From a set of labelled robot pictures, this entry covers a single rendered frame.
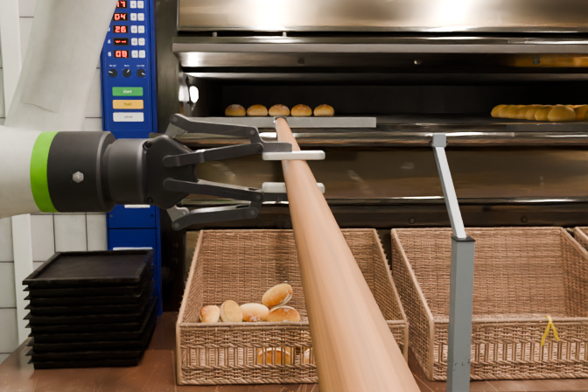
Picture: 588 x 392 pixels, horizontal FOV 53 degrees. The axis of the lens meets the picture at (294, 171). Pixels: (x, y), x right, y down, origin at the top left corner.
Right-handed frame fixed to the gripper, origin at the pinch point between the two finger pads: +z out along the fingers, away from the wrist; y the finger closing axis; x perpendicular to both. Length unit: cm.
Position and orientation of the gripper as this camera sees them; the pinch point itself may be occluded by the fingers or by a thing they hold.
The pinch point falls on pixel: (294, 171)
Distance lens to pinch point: 66.7
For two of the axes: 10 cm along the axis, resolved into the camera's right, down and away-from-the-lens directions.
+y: 0.0, 9.9, 1.2
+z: 10.0, 0.0, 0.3
